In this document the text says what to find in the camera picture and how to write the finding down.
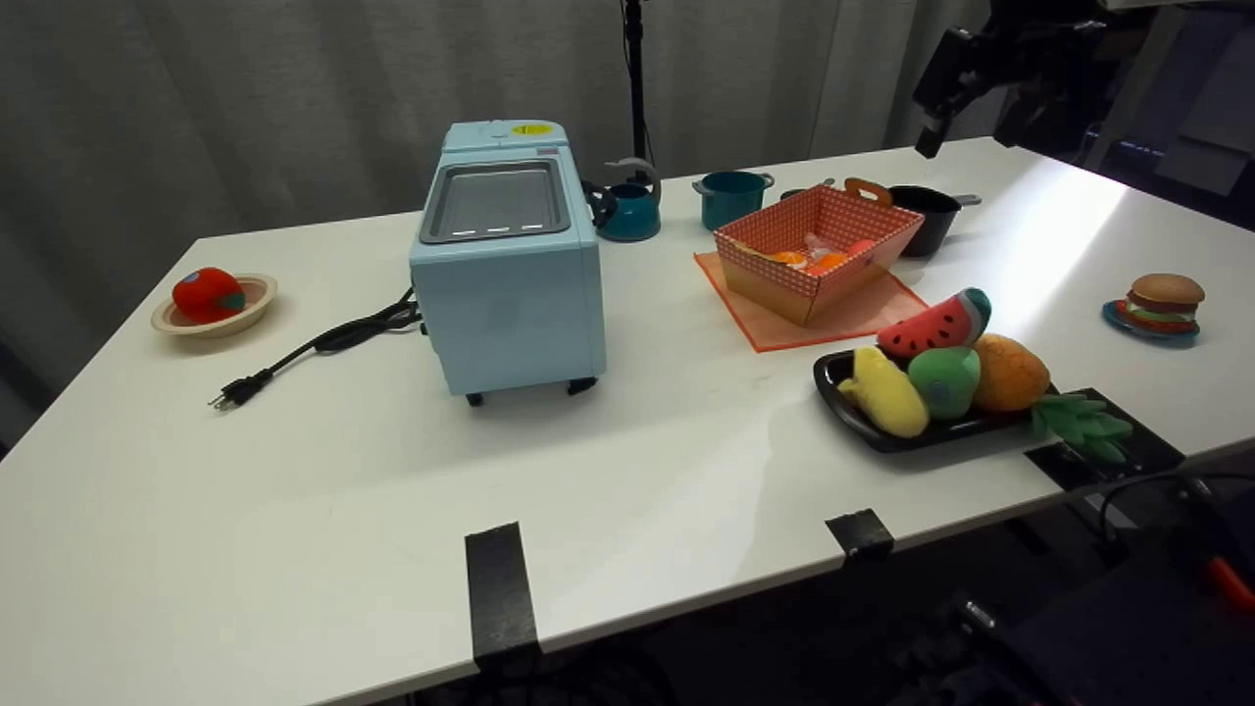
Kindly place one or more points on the black tape strip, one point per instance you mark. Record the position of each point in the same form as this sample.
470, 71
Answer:
504, 594
860, 534

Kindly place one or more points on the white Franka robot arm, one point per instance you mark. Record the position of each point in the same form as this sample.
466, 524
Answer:
1151, 92

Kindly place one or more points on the toy hamburger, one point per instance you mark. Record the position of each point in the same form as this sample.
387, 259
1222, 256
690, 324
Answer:
1162, 300

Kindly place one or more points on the teal toy pot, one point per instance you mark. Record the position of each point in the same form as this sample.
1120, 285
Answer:
729, 198

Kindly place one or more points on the toy orange slice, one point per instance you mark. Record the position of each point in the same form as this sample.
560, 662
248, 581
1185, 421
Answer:
815, 264

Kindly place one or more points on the yellow plush banana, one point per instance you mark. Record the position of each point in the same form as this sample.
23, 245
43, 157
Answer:
886, 392

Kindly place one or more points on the orange plush fruit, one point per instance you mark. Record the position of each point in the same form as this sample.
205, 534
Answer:
1014, 373

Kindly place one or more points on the green plush leafy vegetable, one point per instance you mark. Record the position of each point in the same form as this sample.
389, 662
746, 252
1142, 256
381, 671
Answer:
1085, 424

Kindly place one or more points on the black camera stand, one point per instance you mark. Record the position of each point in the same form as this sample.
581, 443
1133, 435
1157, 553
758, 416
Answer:
635, 79

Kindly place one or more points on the black plastic tray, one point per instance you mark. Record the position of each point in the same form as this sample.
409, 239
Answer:
941, 433

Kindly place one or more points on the teal toy kettle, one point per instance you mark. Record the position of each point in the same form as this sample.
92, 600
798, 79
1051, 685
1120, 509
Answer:
630, 211

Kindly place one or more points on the clear plastic toy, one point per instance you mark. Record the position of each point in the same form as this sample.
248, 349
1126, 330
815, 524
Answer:
815, 245

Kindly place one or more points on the red toy tomato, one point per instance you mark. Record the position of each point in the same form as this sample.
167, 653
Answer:
205, 296

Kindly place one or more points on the black cooking pot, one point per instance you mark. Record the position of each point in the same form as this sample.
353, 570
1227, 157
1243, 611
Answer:
934, 216

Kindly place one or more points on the orange striped basket box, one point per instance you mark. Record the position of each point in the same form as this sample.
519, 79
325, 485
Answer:
808, 296

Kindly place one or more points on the plush watermelon slice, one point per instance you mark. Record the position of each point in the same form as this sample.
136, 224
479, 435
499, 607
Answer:
934, 326

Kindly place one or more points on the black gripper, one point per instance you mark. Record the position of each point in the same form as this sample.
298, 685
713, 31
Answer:
964, 71

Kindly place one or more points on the small blue plate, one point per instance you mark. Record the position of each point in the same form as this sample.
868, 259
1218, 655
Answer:
1137, 326

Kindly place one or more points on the light blue toy toaster oven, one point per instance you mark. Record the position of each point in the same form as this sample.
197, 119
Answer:
511, 280

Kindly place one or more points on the green plush ball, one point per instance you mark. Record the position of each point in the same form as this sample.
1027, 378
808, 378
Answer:
941, 378

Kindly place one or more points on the grey curtain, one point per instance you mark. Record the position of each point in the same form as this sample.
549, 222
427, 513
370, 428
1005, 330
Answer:
258, 105

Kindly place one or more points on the orange plastic basket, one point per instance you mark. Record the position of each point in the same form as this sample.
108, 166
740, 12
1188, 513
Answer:
771, 330

